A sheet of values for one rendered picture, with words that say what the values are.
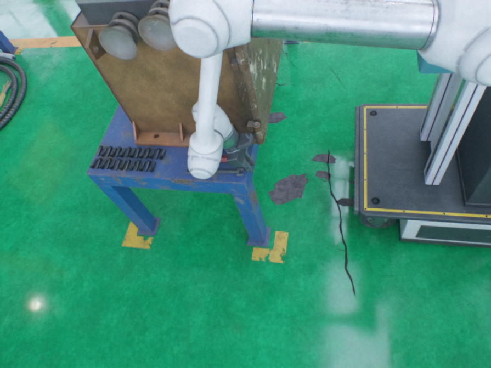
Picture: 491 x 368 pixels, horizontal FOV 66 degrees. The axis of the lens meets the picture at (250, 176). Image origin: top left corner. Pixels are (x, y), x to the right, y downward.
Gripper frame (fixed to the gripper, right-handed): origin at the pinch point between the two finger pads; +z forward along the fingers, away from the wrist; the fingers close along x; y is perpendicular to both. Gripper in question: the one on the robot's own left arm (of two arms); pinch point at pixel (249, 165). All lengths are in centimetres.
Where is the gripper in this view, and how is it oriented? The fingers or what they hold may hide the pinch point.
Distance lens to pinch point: 157.7
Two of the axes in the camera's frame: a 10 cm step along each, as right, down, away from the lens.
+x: -1.7, 8.4, -5.2
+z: 4.6, 5.3, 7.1
